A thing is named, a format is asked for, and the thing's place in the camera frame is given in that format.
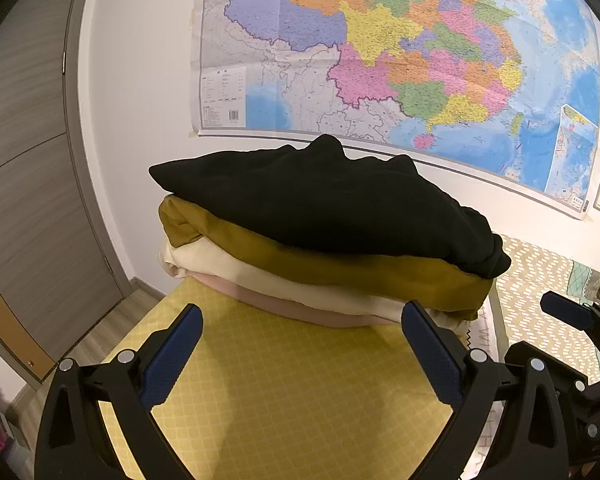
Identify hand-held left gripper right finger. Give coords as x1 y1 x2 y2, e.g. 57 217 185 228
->
401 300 568 480

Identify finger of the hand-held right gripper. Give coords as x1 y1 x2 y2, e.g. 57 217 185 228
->
540 290 600 366
505 341 600 411

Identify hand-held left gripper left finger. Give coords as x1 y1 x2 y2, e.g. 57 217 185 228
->
34 304 204 480

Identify black garment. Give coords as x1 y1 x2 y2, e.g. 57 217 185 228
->
148 133 512 280

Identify patchwork patterned bed cover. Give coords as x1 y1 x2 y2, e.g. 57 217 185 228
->
100 232 600 480

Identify cream folded garment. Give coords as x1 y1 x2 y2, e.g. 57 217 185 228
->
192 272 398 328

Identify olive garment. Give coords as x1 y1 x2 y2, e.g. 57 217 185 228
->
159 195 496 322

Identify brown wooden cabinet door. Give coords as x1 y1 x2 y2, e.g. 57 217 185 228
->
0 255 58 383

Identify grey wooden door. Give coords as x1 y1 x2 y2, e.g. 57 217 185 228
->
0 0 131 391

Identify colourful wall map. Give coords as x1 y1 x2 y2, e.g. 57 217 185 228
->
189 0 600 223

